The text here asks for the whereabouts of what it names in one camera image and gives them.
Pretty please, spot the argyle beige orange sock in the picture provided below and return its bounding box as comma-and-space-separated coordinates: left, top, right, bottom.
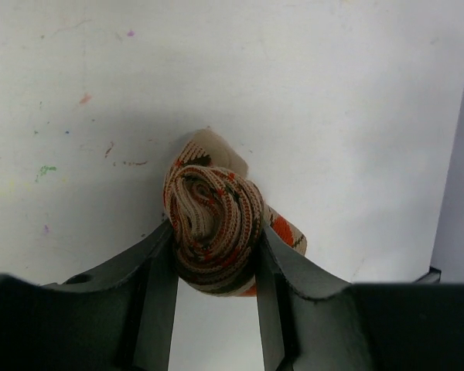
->
163, 128, 307, 297

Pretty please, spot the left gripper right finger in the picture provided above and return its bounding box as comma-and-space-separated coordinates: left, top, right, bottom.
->
256, 226, 350, 370

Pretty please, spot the aluminium front rail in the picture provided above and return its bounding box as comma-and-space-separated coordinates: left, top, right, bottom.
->
415, 267, 442, 284

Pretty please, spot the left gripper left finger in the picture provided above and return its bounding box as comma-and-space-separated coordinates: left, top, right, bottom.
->
60, 220, 177, 370

